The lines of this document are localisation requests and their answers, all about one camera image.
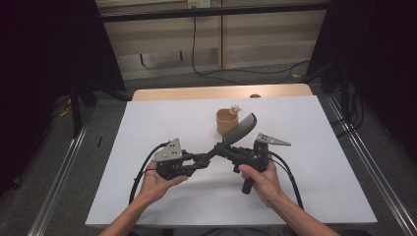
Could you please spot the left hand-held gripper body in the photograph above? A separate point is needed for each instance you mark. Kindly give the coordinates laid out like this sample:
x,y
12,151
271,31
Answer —
x,y
170,155

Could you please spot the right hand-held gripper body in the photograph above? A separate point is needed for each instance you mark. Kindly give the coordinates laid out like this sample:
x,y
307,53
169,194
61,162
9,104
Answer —
x,y
259,154

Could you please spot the black spatula tool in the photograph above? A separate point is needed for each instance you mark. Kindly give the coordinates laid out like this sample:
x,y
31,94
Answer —
x,y
237,131

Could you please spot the person's right hand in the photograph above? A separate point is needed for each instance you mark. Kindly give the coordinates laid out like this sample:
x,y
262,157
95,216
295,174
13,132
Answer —
x,y
264,185

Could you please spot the person's left hand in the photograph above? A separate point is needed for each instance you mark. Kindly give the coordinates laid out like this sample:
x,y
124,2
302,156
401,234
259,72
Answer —
x,y
157,187

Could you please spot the brown cup with small figure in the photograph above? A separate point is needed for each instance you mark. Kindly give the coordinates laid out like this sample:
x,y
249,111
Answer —
x,y
225,122

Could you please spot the white table board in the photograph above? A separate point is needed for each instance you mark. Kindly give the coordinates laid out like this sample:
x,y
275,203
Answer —
x,y
209,203

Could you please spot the wooden table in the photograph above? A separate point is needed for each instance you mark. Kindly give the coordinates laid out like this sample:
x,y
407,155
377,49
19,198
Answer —
x,y
196,92

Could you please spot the small black floor piece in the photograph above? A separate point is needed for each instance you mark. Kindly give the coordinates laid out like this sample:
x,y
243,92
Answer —
x,y
100,142

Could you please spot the black metal stand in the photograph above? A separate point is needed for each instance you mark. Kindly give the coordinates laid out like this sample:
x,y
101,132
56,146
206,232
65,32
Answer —
x,y
76,108
344,95

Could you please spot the black horizontal bar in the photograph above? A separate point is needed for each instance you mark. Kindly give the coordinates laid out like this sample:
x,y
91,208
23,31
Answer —
x,y
213,11

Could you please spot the white power socket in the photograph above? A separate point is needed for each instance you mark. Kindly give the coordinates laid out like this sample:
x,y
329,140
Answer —
x,y
198,3

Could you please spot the black curtain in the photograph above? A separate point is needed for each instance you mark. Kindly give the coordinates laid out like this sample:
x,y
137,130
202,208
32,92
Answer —
x,y
49,65
377,49

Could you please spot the aluminium floor rail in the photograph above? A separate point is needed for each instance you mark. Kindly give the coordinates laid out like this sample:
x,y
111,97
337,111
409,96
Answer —
x,y
367,154
59,180

